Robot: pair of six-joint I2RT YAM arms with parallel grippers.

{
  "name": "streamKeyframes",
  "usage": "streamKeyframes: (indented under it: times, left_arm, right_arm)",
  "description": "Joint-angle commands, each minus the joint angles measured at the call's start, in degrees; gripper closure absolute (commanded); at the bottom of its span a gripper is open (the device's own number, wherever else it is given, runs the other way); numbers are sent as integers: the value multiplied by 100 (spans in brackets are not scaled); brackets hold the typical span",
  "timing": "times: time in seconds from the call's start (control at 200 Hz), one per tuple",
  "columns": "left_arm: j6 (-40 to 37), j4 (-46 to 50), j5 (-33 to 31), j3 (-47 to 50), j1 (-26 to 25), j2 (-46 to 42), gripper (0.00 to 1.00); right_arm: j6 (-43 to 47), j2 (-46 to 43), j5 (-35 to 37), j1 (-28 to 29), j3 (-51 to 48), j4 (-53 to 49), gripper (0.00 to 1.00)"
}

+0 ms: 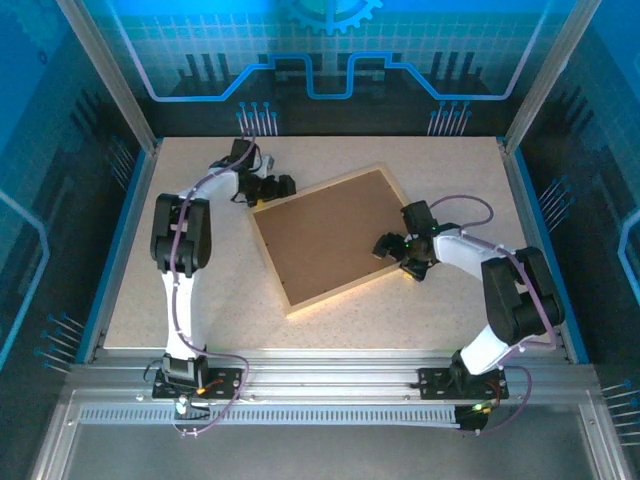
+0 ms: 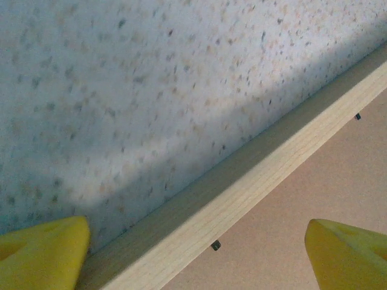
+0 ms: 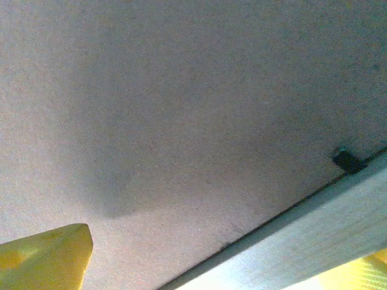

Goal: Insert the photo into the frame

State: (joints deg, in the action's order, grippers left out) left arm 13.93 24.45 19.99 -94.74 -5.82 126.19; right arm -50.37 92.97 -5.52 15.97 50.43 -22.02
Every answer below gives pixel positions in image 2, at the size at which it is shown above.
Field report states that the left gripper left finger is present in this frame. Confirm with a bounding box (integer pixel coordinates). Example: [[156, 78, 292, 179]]
[[0, 216, 91, 290]]

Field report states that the brown backing board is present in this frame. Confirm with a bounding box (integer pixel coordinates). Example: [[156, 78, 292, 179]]
[[160, 87, 387, 290]]

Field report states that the light wooden picture frame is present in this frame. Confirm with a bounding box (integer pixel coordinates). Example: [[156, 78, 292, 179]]
[[77, 40, 387, 290]]

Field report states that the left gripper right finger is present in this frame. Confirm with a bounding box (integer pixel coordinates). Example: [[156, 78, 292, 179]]
[[304, 219, 387, 290]]

